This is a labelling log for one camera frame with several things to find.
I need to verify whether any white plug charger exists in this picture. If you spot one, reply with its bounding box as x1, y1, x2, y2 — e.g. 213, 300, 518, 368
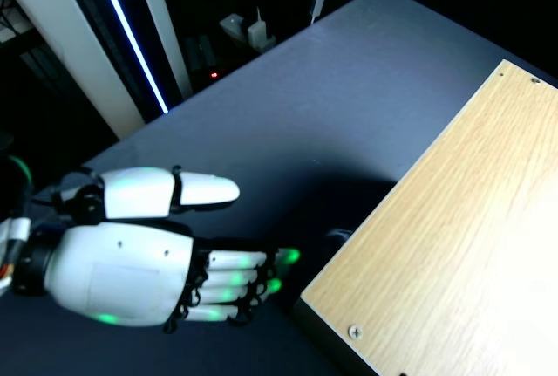
247, 7, 268, 50

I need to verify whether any grey table cloth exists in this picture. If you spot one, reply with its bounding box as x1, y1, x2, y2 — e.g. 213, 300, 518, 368
0, 0, 558, 376

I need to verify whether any white column with light strip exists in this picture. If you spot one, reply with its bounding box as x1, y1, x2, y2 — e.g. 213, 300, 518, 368
0, 0, 194, 140

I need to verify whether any black device with red light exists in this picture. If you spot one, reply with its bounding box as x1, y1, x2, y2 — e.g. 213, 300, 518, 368
182, 35, 220, 83

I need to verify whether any white angled block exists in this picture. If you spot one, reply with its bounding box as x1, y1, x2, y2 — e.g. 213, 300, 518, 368
219, 13, 245, 41

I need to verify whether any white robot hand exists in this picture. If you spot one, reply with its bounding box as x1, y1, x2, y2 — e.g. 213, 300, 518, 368
45, 165, 302, 336

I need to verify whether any wooden cabinet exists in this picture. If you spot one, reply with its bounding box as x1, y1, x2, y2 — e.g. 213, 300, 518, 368
287, 58, 558, 376

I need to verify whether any green cable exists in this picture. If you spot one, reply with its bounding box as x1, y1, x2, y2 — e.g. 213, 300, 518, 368
8, 155, 35, 189

